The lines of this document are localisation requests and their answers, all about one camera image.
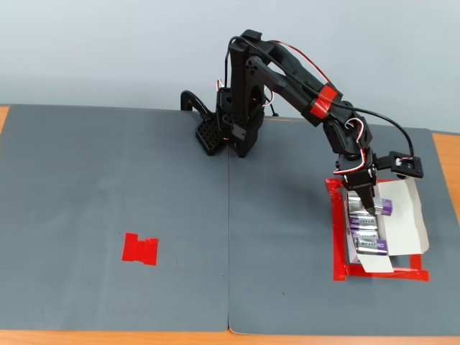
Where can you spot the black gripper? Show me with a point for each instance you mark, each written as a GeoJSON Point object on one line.
{"type": "Point", "coordinates": [360, 180]}

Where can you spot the white cardboard box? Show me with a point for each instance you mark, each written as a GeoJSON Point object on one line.
{"type": "Point", "coordinates": [402, 223]}

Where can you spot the grey table mat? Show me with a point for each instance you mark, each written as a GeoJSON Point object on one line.
{"type": "Point", "coordinates": [72, 179]}
{"type": "Point", "coordinates": [287, 251]}

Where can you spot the red tape band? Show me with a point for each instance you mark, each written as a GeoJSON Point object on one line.
{"type": "Point", "coordinates": [325, 100]}

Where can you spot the black table clamp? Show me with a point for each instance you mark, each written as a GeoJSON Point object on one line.
{"type": "Point", "coordinates": [190, 97]}

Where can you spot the red tape marker patch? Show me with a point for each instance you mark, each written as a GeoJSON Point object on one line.
{"type": "Point", "coordinates": [138, 249]}

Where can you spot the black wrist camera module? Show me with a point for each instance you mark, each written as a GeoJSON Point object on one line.
{"type": "Point", "coordinates": [406, 165]}

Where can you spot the red tape rectangle frame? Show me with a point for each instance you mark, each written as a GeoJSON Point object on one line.
{"type": "Point", "coordinates": [339, 251]}

